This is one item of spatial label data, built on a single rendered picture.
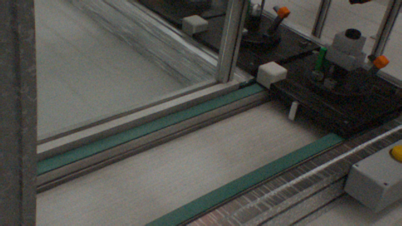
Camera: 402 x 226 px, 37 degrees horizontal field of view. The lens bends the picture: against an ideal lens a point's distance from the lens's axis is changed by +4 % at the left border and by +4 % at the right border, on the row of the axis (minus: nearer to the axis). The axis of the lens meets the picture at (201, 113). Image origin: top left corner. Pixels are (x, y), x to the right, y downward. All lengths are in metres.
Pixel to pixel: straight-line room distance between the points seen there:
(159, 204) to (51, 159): 0.19
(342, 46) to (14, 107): 0.87
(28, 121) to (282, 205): 0.57
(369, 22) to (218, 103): 0.87
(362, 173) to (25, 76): 0.74
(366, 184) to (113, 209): 0.44
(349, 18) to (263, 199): 1.07
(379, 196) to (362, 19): 0.97
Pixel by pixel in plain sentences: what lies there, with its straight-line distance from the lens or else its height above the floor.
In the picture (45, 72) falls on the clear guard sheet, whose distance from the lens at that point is 0.95.
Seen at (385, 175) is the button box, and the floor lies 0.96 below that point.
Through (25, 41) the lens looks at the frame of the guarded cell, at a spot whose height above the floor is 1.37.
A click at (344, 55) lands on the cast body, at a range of 1.24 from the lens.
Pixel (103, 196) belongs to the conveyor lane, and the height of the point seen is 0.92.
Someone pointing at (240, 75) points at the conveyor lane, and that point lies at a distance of 1.28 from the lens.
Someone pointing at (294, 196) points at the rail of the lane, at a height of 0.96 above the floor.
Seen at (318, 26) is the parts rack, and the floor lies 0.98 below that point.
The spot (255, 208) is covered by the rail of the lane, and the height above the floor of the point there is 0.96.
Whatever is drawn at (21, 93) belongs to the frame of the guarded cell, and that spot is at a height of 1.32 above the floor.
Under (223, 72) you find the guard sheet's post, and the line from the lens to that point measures 1.22.
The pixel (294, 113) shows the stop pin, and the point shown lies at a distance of 1.21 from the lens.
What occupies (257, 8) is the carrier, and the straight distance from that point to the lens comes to 1.39.
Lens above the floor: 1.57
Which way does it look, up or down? 33 degrees down
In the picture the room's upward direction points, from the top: 10 degrees clockwise
